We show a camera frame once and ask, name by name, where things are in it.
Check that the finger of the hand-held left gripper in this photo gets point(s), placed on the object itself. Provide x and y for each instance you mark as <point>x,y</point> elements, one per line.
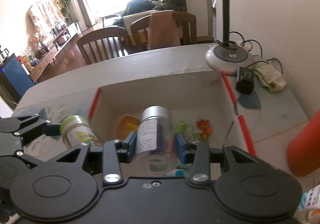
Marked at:
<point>52,129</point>
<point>27,157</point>

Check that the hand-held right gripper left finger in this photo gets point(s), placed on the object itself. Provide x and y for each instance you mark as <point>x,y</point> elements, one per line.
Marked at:
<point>131,147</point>

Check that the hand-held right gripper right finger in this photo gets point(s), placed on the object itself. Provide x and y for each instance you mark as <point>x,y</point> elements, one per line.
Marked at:
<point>180,149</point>

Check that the clear bottle silver lid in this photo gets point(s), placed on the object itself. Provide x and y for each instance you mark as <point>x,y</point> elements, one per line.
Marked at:
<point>155,139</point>

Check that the green lid jar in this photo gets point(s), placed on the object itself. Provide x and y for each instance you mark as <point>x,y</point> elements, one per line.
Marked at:
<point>77,134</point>

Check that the orange toy figure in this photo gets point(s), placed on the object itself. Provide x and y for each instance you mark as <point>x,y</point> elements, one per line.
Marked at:
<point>203,127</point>

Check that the white box with red trim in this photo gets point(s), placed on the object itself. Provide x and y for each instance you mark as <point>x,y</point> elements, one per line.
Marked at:
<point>162,91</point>

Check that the dark blue appliance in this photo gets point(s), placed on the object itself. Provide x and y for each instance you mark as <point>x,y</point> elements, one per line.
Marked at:
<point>13,78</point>

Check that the wooden TV cabinet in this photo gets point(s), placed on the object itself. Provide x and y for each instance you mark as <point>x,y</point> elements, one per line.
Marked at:
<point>50,58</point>

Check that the red potted flowers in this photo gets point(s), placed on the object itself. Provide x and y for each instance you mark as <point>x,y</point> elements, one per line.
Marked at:
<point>35,42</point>

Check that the black power adapter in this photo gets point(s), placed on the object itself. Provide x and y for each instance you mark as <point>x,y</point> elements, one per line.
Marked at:
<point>245,81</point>

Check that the wooden chair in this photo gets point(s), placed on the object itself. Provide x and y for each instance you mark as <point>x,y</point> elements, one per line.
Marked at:
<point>100,38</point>
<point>187,26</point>

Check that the hanging floral clothes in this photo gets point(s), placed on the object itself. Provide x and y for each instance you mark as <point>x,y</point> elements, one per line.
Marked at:
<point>45,16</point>

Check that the pale green rag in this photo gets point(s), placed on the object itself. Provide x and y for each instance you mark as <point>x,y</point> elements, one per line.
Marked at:
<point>271,78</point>

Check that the pink cloth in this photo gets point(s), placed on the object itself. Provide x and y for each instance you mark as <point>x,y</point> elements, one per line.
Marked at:
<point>162,30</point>

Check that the green potted plant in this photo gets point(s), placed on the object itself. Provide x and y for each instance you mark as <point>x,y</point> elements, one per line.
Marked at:
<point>65,7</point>

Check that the red water bottle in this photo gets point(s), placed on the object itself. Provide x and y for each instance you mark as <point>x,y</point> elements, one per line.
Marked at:
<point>306,146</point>

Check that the coffee table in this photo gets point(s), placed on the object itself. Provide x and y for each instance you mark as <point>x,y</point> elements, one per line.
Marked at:
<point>112,15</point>

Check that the white standing air conditioner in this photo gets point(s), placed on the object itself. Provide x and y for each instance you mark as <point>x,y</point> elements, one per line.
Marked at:
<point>71,1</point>

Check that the white blue printed packet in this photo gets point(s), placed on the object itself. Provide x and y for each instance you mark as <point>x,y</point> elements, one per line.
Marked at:
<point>311,200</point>

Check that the grey desk lamp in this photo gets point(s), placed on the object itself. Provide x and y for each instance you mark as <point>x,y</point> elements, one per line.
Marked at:
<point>226,13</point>

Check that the dark clothes pile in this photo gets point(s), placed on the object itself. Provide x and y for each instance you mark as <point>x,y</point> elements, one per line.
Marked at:
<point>140,3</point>

